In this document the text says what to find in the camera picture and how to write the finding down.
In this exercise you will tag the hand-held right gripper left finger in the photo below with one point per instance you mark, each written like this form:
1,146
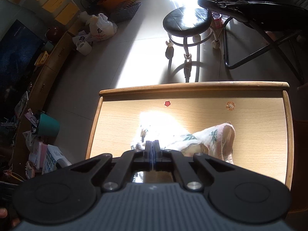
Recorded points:
149,154

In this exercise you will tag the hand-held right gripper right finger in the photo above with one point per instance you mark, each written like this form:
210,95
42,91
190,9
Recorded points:
157,154

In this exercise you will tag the white floral garment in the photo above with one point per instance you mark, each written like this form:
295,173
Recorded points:
207,139

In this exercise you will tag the person's left hand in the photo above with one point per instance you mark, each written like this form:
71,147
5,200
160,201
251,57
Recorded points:
3,213

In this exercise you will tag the red flower sticker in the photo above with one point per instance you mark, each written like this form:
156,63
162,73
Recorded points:
167,103

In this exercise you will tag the blue and white box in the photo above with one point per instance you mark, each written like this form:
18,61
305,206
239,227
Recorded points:
54,158

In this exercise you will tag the teal bucket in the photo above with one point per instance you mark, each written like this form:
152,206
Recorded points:
49,125

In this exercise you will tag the round beige sticker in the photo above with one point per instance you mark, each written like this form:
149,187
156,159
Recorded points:
230,105

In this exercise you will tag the low wooden table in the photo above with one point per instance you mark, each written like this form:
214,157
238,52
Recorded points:
252,130

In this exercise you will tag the white mug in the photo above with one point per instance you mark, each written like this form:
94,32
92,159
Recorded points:
84,48

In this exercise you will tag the wooden tv cabinet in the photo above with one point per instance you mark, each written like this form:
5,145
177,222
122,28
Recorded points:
55,60

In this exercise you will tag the white plastic bag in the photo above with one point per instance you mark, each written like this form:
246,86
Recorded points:
102,27

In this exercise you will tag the dark television screen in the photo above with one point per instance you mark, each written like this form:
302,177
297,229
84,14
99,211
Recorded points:
16,60

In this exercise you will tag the patterned white bag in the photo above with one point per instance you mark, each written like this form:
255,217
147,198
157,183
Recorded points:
80,37

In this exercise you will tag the round black stool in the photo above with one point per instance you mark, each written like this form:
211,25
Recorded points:
187,20

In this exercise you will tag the yellow sponge toy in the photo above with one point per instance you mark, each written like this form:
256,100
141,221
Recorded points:
42,59

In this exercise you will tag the pink toy basket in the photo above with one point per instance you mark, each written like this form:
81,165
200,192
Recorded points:
217,21

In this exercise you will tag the dark red jar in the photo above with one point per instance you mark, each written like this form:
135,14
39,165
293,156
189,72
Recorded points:
53,33

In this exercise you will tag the black folding chair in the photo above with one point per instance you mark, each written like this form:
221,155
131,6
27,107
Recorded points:
264,7

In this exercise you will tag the yellow storage boxes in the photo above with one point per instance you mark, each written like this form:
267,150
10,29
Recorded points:
50,0

